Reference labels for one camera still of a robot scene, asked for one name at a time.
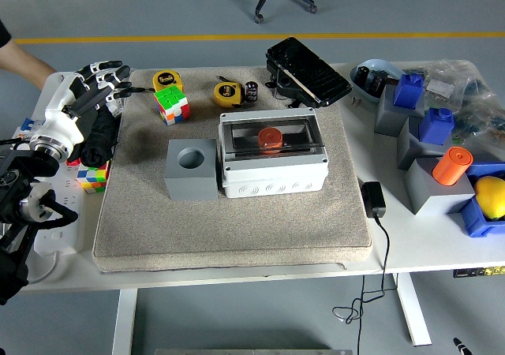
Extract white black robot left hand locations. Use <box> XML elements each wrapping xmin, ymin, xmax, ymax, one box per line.
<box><xmin>30</xmin><ymin>59</ymin><xmax>134</xmax><ymax>153</ymax></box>

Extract orange cylinder battery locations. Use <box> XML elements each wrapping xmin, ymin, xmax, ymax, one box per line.
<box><xmin>257</xmin><ymin>127</ymin><xmax>284</xmax><ymax>155</ymax></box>
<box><xmin>432</xmin><ymin>146</ymin><xmax>473</xmax><ymax>186</ymax></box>

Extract white junction box clear lid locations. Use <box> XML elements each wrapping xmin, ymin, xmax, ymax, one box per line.
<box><xmin>218</xmin><ymin>107</ymin><xmax>328</xmax><ymax>199</ymax></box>

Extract white blue circuit breaker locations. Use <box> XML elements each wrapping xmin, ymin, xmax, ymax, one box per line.
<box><xmin>11</xmin><ymin>117</ymin><xmax>44</xmax><ymax>143</ymax></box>

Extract black rolled cloth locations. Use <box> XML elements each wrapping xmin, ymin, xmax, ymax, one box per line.
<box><xmin>80</xmin><ymin>102</ymin><xmax>122</xmax><ymax>169</ymax></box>

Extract white table leg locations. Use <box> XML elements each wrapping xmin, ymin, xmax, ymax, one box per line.
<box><xmin>396</xmin><ymin>272</ymin><xmax>432</xmax><ymax>347</ymax></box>
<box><xmin>112</xmin><ymin>290</ymin><xmax>139</xmax><ymax>355</ymax></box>

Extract Rubik's cube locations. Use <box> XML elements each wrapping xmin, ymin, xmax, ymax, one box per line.
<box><xmin>152</xmin><ymin>85</ymin><xmax>191</xmax><ymax>126</ymax></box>
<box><xmin>76</xmin><ymin>161</ymin><xmax>110</xmax><ymax>194</ymax></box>

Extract table control panel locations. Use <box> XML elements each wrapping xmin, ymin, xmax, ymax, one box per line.
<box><xmin>453</xmin><ymin>266</ymin><xmax>505</xmax><ymax>279</ymax></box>

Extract person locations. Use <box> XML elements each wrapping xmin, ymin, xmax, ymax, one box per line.
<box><xmin>0</xmin><ymin>18</ymin><xmax>58</xmax><ymax>92</ymax></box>

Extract blue plastic bin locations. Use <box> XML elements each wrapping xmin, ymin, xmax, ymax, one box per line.
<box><xmin>457</xmin><ymin>162</ymin><xmax>505</xmax><ymax>238</ymax></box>

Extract grey block with round hole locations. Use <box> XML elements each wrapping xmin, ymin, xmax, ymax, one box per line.
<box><xmin>163</xmin><ymin>137</ymin><xmax>220</xmax><ymax>203</ymax></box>

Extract yellow lemon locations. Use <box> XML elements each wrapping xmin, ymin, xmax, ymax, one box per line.
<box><xmin>473</xmin><ymin>175</ymin><xmax>505</xmax><ymax>220</ymax></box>

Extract grey holder block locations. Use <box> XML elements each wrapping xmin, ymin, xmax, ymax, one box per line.
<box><xmin>396</xmin><ymin>116</ymin><xmax>455</xmax><ymax>171</ymax></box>
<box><xmin>373</xmin><ymin>84</ymin><xmax>427</xmax><ymax>137</ymax></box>
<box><xmin>402</xmin><ymin>157</ymin><xmax>477</xmax><ymax>216</ymax></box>

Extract black power adapter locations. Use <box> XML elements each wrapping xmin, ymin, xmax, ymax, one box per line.
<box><xmin>361</xmin><ymin>181</ymin><xmax>387</xmax><ymax>219</ymax></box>

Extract grey-brown mat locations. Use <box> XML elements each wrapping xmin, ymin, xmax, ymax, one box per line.
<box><xmin>92</xmin><ymin>65</ymin><xmax>374</xmax><ymax>274</ymax></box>

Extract blue bottle-shaped block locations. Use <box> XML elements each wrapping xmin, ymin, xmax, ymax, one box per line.
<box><xmin>417</xmin><ymin>106</ymin><xmax>455</xmax><ymax>145</ymax></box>
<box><xmin>392</xmin><ymin>73</ymin><xmax>425</xmax><ymax>110</ymax></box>

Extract black plastic case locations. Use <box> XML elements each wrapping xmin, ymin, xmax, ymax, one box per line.
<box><xmin>264</xmin><ymin>36</ymin><xmax>354</xmax><ymax>110</ymax></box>

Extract clear plastic bags of parts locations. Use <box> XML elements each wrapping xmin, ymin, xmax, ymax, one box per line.
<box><xmin>402</xmin><ymin>58</ymin><xmax>505</xmax><ymax>163</ymax></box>

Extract light blue bowl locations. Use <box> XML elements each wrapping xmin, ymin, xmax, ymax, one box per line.
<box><xmin>349</xmin><ymin>58</ymin><xmax>407</xmax><ymax>106</ymax></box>

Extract yellow tape measure black strap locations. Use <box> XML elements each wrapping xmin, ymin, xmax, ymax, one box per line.
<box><xmin>125</xmin><ymin>69</ymin><xmax>185</xmax><ymax>95</ymax></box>

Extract black adapter cord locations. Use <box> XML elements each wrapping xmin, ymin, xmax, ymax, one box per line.
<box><xmin>332</xmin><ymin>215</ymin><xmax>399</xmax><ymax>355</ymax></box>

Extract white cable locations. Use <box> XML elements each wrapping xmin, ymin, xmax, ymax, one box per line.
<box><xmin>25</xmin><ymin>252</ymin><xmax>58</xmax><ymax>285</ymax></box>

